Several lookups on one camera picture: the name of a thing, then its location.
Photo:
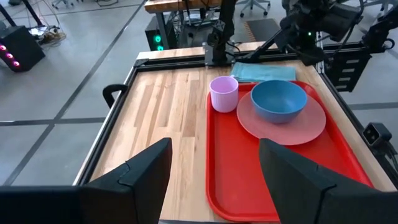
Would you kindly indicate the black metal stand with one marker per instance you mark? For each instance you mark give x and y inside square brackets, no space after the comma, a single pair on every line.
[382,31]

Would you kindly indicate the teal cloth napkin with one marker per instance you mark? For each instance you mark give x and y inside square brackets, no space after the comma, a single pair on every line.
[264,73]

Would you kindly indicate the black table-level camera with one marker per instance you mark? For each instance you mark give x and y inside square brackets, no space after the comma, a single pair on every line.
[376,133]

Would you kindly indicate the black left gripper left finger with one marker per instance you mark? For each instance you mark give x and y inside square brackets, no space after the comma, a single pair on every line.
[146,174]

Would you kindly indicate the black slotted panel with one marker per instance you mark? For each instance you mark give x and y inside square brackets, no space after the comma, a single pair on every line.
[345,71]

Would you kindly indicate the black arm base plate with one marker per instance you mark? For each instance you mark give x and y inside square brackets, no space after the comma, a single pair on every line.
[217,62]

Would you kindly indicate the black computer tower two lights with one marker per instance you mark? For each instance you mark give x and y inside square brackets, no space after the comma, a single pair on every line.
[155,34]

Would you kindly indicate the blue plastic bowl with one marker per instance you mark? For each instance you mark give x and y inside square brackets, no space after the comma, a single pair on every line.
[276,99]

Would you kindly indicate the lilac plastic cup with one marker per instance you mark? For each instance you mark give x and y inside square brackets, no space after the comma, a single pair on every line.
[224,96]

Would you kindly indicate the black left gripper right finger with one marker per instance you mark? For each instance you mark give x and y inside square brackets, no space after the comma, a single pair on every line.
[289,180]

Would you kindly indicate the neighbouring wooden work table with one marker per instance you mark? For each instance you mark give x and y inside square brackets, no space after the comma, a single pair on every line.
[174,5]

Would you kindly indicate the grey office chair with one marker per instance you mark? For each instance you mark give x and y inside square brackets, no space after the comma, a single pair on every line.
[253,6]

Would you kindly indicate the black floor mat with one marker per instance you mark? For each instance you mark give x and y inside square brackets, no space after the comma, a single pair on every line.
[262,29]

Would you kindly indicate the red plastic tray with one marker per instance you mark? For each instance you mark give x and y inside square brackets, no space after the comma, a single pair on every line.
[236,161]

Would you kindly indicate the black computer tower three lights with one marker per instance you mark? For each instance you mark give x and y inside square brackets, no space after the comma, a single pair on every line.
[21,46]

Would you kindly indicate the black desk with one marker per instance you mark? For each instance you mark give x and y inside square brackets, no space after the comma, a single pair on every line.
[32,12]

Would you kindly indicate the black aluminium table frame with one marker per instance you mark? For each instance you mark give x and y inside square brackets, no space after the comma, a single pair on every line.
[171,63]

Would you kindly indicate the pink plastic plate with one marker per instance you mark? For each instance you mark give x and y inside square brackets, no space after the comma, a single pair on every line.
[280,133]

